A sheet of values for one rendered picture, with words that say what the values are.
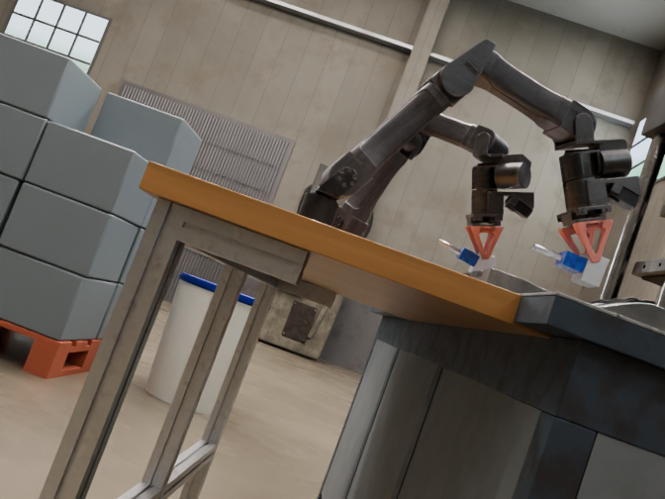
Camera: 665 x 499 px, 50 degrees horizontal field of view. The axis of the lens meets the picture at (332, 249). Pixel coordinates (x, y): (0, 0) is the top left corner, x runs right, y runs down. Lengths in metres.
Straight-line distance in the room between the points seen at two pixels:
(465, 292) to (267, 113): 11.39
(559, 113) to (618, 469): 0.70
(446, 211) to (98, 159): 8.95
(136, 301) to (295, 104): 11.32
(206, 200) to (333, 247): 0.18
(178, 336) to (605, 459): 3.04
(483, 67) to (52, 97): 2.58
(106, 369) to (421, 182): 11.02
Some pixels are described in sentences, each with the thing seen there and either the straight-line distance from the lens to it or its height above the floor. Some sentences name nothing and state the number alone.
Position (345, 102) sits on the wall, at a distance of 12.20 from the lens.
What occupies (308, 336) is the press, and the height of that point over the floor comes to 0.32.
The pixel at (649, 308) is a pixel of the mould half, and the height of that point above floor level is 0.92.
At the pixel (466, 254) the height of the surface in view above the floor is 0.92.
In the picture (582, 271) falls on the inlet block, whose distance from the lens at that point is 1.36.
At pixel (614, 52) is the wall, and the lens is 13.17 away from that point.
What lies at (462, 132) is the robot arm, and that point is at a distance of 1.67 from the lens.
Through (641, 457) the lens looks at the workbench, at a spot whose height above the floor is 0.66.
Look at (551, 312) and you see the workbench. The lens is 0.81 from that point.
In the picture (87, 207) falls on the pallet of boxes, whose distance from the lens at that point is 3.40.
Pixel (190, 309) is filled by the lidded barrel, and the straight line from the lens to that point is 3.70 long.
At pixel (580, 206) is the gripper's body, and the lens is 1.37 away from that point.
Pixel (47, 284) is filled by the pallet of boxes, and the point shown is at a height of 0.38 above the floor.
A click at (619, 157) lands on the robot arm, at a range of 1.43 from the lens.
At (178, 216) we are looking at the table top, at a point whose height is 0.74.
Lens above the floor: 0.69
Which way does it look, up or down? 5 degrees up
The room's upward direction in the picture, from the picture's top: 20 degrees clockwise
